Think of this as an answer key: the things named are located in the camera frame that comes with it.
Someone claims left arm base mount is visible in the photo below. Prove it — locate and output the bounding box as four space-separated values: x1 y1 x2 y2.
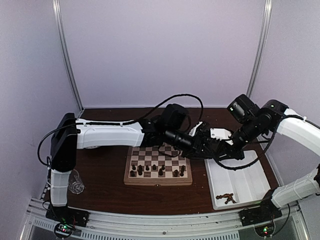
45 203 90 227

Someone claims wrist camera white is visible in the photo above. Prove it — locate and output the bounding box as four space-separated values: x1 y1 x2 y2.
210 128 234 146
188 121 208 137

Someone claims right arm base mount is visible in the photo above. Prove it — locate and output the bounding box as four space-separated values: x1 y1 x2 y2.
239 207 282 227

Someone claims front aluminium rail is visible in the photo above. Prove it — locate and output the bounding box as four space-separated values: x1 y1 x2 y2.
17 198 311 240

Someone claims left aluminium frame post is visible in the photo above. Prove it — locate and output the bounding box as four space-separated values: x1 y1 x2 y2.
52 0 84 112

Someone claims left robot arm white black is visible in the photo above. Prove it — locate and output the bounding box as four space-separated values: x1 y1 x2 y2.
48 108 213 222

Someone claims clear drinking glass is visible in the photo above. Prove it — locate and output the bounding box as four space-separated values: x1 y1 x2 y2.
68 169 85 195

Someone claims patterned ceramic plate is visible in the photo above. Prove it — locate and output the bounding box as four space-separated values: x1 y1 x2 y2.
84 145 100 150

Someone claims wooden chess board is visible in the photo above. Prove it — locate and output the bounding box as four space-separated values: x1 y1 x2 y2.
123 143 193 186

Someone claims brown chess piece pile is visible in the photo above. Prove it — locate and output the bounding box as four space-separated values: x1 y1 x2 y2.
215 193 237 205

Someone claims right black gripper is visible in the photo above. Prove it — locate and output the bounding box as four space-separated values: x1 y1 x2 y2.
214 117 262 161

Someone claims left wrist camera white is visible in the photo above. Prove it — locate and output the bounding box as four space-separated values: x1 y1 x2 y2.
188 121 208 137

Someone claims dark king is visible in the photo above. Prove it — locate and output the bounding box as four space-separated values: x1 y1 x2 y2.
158 168 164 176

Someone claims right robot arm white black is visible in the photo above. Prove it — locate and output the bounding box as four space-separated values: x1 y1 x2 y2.
209 94 320 221

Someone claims right aluminium frame post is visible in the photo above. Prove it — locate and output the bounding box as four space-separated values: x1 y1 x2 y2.
246 0 273 99

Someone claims aluminium frame post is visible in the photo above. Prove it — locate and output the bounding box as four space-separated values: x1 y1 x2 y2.
52 0 84 112
246 0 273 99

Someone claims white plastic compartment tray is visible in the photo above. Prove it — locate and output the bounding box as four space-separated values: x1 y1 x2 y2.
204 159 271 211

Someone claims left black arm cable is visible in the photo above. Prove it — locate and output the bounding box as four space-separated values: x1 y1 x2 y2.
37 93 204 166

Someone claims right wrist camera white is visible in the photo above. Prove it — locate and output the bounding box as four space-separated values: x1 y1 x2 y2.
210 128 234 146

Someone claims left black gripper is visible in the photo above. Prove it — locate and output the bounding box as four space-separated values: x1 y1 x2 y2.
165 127 217 160

